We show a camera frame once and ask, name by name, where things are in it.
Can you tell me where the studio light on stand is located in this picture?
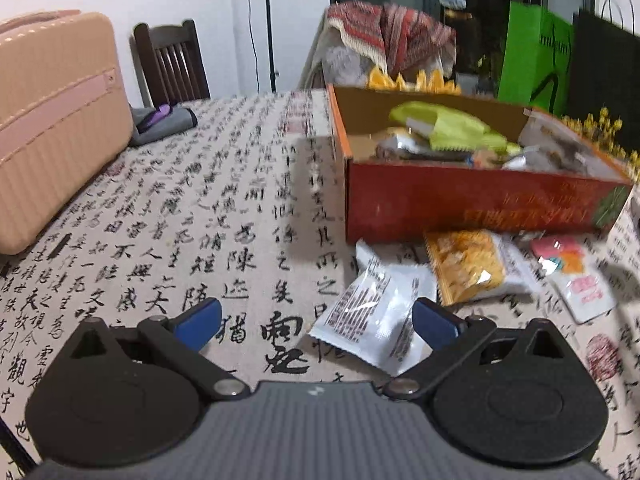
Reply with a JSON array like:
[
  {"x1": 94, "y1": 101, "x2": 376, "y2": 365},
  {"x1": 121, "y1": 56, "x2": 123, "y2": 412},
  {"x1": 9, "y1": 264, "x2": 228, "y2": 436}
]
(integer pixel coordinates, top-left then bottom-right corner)
[{"x1": 247, "y1": 0, "x2": 282, "y2": 94}]

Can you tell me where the green paper bag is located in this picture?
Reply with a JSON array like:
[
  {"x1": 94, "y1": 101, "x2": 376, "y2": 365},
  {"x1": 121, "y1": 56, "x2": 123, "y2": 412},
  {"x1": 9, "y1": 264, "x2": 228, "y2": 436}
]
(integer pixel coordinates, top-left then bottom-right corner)
[{"x1": 497, "y1": 1, "x2": 576, "y2": 117}]

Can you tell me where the red patterned blanket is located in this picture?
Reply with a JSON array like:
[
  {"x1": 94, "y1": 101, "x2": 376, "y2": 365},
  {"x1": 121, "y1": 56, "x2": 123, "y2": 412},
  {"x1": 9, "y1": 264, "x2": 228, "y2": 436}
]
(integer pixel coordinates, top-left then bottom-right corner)
[{"x1": 325, "y1": 1, "x2": 457, "y2": 84}]

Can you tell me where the yellow flower branch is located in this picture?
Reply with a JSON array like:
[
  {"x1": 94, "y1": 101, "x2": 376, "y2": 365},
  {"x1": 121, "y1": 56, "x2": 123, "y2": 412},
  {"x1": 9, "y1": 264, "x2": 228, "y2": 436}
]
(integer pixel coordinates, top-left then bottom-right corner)
[{"x1": 562, "y1": 107, "x2": 640, "y2": 162}]

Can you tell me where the orange cardboard box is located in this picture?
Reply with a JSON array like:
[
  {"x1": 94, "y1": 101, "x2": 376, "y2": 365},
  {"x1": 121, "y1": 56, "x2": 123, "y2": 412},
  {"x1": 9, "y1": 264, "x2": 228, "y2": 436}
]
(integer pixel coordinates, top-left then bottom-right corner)
[{"x1": 327, "y1": 85, "x2": 636, "y2": 247}]

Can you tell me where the pink white snack packet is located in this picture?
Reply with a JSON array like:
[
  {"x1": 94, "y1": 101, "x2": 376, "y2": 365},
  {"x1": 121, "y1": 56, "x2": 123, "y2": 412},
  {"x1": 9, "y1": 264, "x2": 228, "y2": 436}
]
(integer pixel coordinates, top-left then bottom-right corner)
[{"x1": 530, "y1": 234, "x2": 617, "y2": 325}]

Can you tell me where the long green white packet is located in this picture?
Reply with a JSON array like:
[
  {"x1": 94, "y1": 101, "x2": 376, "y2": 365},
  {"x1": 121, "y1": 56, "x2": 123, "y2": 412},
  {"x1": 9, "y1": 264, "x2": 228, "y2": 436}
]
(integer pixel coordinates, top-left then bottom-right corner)
[{"x1": 431, "y1": 110, "x2": 523, "y2": 157}]

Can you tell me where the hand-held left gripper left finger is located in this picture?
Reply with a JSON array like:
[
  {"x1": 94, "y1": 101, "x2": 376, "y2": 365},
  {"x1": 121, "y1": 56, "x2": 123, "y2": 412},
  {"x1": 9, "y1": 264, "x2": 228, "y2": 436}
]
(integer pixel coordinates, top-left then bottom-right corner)
[{"x1": 62, "y1": 297, "x2": 251, "y2": 401}]

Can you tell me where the grey purple pouch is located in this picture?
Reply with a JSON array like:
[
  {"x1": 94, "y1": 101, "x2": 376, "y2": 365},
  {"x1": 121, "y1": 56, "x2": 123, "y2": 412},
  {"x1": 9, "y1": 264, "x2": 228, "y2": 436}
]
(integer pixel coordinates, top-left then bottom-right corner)
[{"x1": 129, "y1": 104, "x2": 198, "y2": 149}]

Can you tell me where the pink hard-shell suitcase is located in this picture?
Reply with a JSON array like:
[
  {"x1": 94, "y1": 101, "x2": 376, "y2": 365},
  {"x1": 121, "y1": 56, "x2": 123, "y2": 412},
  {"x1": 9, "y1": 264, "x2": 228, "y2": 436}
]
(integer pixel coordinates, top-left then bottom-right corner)
[{"x1": 0, "y1": 10, "x2": 135, "y2": 257}]

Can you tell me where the dark wooden chair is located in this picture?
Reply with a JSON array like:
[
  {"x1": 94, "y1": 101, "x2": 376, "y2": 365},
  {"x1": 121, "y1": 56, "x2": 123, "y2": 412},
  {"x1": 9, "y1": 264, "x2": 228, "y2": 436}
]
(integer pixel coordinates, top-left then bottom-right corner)
[{"x1": 131, "y1": 19, "x2": 212, "y2": 109}]

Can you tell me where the yellow snack packet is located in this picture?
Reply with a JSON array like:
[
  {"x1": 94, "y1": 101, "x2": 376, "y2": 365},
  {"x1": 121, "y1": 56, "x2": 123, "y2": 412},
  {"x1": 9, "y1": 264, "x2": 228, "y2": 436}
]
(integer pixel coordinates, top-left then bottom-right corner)
[{"x1": 425, "y1": 229, "x2": 533, "y2": 307}]

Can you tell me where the white biscuit picture packet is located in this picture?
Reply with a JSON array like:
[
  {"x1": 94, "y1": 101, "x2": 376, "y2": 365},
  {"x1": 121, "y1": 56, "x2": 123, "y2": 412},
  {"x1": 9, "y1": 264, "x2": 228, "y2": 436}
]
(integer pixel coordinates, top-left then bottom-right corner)
[{"x1": 375, "y1": 127, "x2": 432, "y2": 159}]

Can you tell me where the black paper bag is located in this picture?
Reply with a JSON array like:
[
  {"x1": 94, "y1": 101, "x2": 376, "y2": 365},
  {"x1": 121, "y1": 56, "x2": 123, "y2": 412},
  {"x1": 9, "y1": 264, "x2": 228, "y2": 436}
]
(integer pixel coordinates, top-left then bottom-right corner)
[{"x1": 570, "y1": 0, "x2": 640, "y2": 137}]

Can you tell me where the grey snack packet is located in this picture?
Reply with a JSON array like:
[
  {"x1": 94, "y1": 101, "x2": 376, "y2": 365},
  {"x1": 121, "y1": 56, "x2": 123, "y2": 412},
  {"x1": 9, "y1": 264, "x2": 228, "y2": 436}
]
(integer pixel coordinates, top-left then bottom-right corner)
[{"x1": 500, "y1": 145, "x2": 542, "y2": 172}]

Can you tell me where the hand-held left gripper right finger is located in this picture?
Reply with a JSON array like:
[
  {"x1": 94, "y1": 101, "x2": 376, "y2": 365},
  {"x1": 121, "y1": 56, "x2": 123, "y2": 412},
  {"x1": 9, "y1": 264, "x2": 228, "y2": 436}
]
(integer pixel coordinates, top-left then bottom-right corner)
[{"x1": 382, "y1": 297, "x2": 576, "y2": 401}]

